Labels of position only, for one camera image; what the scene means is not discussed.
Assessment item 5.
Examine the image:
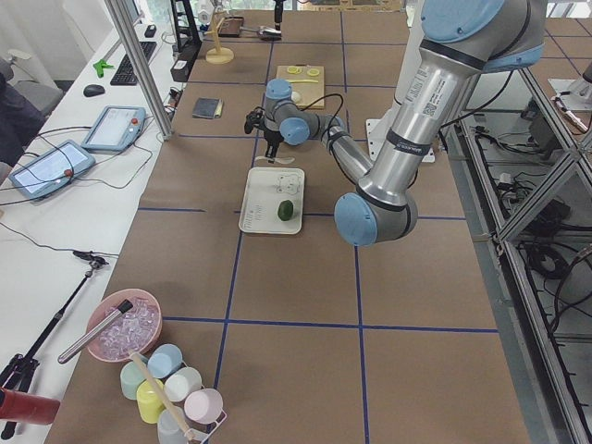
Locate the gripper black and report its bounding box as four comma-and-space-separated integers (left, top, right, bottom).
274, 0, 283, 21
264, 128, 283, 160

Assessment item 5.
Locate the white speckled spoon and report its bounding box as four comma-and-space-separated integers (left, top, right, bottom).
254, 156, 295, 165

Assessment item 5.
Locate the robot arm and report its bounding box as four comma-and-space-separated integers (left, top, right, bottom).
264, 1, 547, 246

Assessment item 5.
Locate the pink bowl with ice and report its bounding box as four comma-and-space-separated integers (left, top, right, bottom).
87, 289, 163, 363

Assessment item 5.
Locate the metal scoop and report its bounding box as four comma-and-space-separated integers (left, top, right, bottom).
240, 26, 282, 42

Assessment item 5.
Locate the white plastic tray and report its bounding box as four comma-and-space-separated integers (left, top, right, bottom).
239, 166, 305, 235

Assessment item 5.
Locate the dark rectangular tray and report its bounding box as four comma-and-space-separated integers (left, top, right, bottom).
218, 17, 244, 38

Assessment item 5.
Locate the green avocado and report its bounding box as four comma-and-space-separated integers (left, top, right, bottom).
277, 200, 294, 221

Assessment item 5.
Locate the wooden cutting board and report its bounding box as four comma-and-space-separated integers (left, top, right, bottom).
276, 65, 325, 109

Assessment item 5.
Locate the grey folded cloth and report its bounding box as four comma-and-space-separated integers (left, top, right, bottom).
191, 97, 224, 119

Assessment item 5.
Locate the wooden mug tree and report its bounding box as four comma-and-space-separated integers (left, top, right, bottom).
205, 11, 234, 65

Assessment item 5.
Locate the black box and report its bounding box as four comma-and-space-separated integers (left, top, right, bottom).
170, 43, 201, 82

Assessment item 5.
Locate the far teach pendant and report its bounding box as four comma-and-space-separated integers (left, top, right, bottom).
81, 105, 146, 153

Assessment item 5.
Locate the teach pendant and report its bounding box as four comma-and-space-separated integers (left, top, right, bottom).
8, 140, 95, 200
81, 105, 146, 153

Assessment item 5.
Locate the black keyboard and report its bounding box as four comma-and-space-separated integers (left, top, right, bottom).
109, 40, 158, 87

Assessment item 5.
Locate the green clamp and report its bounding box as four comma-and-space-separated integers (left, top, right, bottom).
92, 59, 115, 79

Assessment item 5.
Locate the black computer mouse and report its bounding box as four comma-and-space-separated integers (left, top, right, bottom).
82, 84, 105, 98

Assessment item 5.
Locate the metal tube with black tip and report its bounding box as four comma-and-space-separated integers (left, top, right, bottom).
57, 299, 133, 364

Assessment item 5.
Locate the near teach pendant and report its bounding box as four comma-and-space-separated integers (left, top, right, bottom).
8, 140, 95, 200

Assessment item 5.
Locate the blue cup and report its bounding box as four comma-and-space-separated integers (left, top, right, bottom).
147, 343, 183, 378

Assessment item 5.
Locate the white cup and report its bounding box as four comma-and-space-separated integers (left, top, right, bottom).
165, 366, 203, 402

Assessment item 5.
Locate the pink cup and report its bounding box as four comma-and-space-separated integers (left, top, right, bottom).
183, 388, 223, 425

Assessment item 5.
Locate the green cup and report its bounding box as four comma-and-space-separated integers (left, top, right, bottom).
119, 361, 145, 401

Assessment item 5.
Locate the yellow cup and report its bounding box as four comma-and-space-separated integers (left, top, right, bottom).
136, 380, 166, 425

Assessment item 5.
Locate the grey cup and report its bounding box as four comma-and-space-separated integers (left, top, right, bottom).
157, 410, 188, 444

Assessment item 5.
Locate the black tripod stick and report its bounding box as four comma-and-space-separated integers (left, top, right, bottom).
0, 249, 110, 436

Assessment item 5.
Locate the red bottle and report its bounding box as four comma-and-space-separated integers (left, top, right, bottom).
0, 388, 60, 426

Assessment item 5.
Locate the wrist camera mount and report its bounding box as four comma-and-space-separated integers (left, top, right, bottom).
243, 106, 265, 134

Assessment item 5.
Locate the white camera pillar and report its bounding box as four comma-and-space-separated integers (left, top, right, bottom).
366, 0, 424, 160

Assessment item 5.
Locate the aluminium frame post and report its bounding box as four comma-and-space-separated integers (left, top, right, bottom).
105, 0, 173, 141

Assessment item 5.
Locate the white wire cup rack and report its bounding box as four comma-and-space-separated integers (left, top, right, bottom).
129, 351, 228, 441

